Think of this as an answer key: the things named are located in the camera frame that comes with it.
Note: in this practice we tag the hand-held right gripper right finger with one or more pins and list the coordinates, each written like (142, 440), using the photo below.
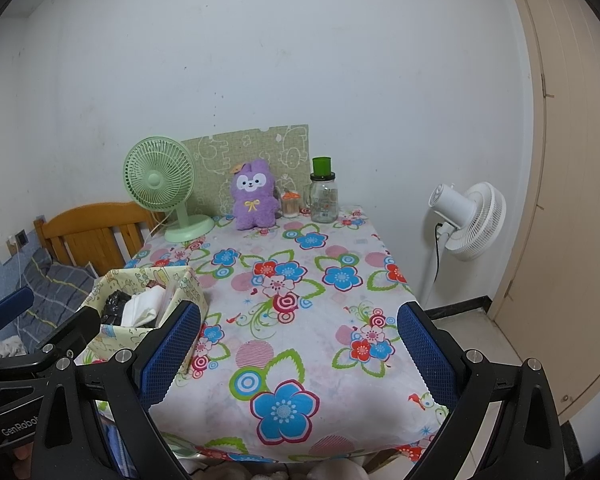
(427, 355)

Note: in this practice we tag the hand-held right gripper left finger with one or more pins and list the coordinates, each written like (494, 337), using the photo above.
(172, 350)

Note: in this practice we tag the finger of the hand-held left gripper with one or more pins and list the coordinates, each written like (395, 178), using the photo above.
(10, 307)
(70, 332)

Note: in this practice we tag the black plastic bundle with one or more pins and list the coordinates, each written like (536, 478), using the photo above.
(115, 305)

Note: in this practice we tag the yellow printed fabric storage box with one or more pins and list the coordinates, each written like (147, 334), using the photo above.
(190, 285)

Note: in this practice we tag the person's left hand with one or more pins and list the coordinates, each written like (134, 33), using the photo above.
(22, 462)

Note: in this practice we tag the white crumpled cloth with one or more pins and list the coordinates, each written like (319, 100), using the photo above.
(7, 347)

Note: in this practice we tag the grey plaid pillow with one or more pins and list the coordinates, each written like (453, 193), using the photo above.
(60, 285)

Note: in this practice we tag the floral tablecloth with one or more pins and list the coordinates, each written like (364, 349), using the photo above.
(320, 360)

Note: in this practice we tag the blue checkered bed sheet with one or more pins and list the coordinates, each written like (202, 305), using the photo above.
(112, 440)

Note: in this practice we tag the wooden bed headboard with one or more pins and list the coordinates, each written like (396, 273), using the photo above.
(95, 220)

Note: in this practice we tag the white standing fan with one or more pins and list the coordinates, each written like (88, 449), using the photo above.
(472, 220)

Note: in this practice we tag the purple plush toy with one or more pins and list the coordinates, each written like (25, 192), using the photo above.
(252, 205)

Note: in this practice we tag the green desk fan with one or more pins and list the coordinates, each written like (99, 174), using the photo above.
(157, 180)

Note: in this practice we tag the glass jar with green lid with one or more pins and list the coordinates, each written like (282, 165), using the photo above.
(324, 205)

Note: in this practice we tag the small orange-lid toothpick jar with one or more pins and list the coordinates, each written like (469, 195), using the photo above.
(290, 207)

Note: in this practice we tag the green patterned board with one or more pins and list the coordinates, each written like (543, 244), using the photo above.
(280, 145)

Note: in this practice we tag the beige door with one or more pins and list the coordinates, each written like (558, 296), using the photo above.
(570, 160)

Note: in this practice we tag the wall socket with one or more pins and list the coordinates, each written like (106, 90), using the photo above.
(21, 240)

